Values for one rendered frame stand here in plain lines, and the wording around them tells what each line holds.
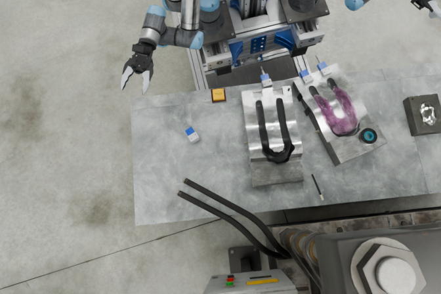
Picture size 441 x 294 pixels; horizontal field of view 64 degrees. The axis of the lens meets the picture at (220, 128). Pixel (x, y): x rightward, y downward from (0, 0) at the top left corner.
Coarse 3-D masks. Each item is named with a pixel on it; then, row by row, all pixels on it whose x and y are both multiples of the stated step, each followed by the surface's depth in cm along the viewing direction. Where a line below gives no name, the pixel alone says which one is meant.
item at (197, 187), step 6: (186, 180) 182; (192, 186) 181; (198, 186) 179; (204, 192) 178; (210, 192) 177; (216, 198) 175; (222, 198) 174; (222, 204) 174; (228, 204) 172; (234, 204) 172; (234, 210) 171; (240, 210) 170; (246, 210) 170
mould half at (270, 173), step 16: (272, 96) 185; (288, 96) 185; (256, 112) 184; (272, 112) 183; (288, 112) 183; (256, 128) 182; (272, 128) 181; (288, 128) 180; (256, 144) 175; (272, 144) 174; (256, 160) 177; (256, 176) 178; (272, 176) 178; (288, 176) 177
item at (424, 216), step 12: (372, 216) 182; (384, 216) 177; (396, 216) 177; (408, 216) 176; (420, 216) 176; (432, 216) 176; (276, 228) 178; (300, 228) 178; (312, 228) 177; (324, 228) 177; (336, 228) 177; (348, 228) 176; (360, 228) 176; (372, 228) 176; (288, 264) 174; (288, 276) 172; (300, 276) 172; (300, 288) 173
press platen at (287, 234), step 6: (294, 228) 154; (288, 234) 153; (288, 240) 152; (288, 246) 152; (294, 258) 151; (300, 264) 150; (306, 276) 149; (312, 282) 148; (312, 288) 147; (318, 288) 147
